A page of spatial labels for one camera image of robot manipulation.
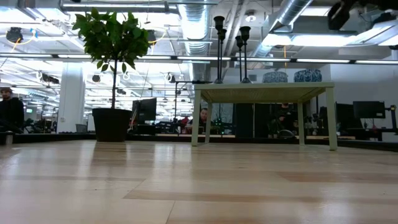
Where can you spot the blue floral candle jar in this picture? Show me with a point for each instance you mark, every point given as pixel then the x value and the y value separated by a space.
pixel 308 76

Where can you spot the blue speckled candle jar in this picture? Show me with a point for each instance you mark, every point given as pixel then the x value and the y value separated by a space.
pixel 275 77

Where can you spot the short black candlestick holder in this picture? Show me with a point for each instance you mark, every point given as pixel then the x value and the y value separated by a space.
pixel 245 31
pixel 238 41

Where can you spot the long ceiling light strip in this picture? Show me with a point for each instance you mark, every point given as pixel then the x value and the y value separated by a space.
pixel 155 57
pixel 323 60

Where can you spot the black computer monitor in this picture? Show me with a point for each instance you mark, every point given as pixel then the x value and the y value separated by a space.
pixel 144 110
pixel 344 115
pixel 369 109

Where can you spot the white ceiling sensor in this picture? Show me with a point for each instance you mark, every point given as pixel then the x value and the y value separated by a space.
pixel 250 17

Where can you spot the small green perforated table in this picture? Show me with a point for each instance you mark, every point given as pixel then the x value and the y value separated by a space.
pixel 264 91

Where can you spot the person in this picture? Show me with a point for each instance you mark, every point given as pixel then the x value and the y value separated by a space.
pixel 284 118
pixel 203 112
pixel 185 122
pixel 11 112

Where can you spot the black partition panel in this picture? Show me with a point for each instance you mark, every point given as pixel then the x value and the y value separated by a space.
pixel 245 119

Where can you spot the green potted plant black pot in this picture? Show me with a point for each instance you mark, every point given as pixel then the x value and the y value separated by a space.
pixel 112 121

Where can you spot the white building column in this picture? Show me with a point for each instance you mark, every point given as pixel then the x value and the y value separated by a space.
pixel 71 99

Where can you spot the grey bin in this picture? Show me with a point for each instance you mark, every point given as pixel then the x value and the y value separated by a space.
pixel 81 128

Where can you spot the black ceiling spotlight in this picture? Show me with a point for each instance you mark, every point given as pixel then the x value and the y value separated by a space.
pixel 14 34

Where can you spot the silver ventilation duct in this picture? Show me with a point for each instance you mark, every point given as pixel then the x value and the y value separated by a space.
pixel 293 11
pixel 195 25

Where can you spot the black aluminium table frame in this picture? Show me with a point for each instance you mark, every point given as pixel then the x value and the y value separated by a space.
pixel 46 137

